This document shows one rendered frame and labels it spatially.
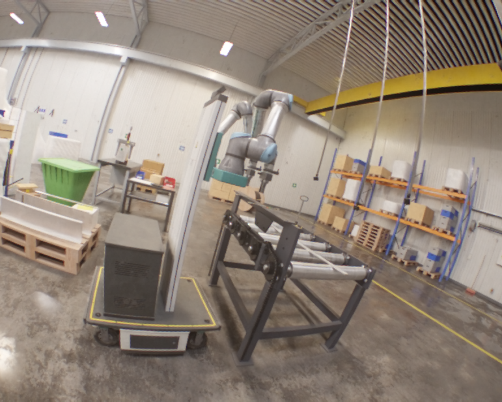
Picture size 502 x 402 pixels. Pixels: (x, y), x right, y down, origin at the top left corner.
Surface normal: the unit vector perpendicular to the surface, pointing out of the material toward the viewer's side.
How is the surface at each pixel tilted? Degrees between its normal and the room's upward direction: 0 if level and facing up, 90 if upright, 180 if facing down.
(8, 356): 0
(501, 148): 90
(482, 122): 90
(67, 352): 0
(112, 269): 90
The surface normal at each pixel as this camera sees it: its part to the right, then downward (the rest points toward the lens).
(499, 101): -0.90, -0.22
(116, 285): 0.46, 0.23
